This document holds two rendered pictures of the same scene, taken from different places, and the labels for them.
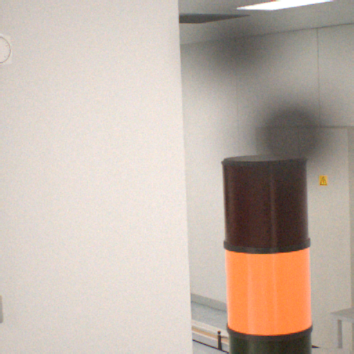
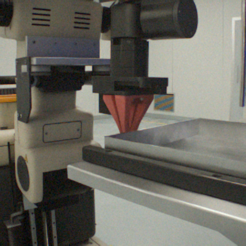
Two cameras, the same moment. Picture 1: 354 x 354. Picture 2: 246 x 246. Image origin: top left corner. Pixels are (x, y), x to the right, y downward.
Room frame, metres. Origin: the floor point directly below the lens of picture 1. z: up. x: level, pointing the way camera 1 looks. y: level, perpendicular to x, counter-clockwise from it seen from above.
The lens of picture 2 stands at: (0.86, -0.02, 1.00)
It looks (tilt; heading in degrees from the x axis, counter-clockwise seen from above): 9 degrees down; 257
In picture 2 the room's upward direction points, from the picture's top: straight up
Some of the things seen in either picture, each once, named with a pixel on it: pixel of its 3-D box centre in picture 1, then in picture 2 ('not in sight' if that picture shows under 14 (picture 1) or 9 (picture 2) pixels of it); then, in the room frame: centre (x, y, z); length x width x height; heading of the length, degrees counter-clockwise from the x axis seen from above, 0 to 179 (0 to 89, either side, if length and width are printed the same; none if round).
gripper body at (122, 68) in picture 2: not in sight; (129, 63); (0.75, -0.46, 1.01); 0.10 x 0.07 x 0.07; 125
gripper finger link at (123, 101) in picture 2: not in sight; (122, 111); (0.75, -0.47, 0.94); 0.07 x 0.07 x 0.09; 35
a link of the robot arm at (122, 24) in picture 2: not in sight; (133, 23); (0.74, -0.46, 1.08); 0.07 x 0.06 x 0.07; 127
